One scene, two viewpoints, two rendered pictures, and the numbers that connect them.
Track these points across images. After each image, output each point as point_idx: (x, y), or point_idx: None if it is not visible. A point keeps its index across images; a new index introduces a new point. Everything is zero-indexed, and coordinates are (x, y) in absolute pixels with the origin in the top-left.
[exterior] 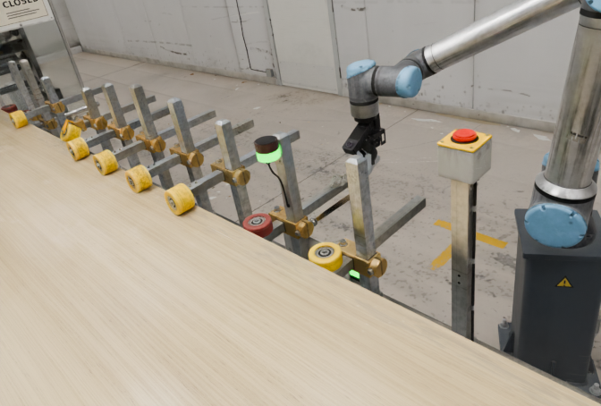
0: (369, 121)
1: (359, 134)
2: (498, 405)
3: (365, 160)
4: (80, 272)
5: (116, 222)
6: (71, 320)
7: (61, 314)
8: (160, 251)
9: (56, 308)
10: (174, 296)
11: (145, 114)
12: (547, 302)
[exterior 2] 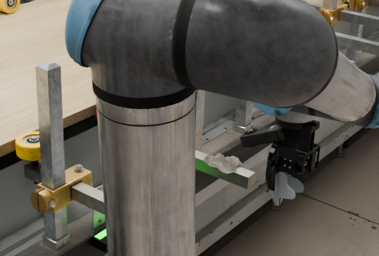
0: (277, 123)
1: (264, 131)
2: None
3: (45, 70)
4: (64, 46)
5: None
6: (1, 52)
7: (11, 48)
8: (79, 70)
9: (20, 46)
10: (8, 82)
11: None
12: None
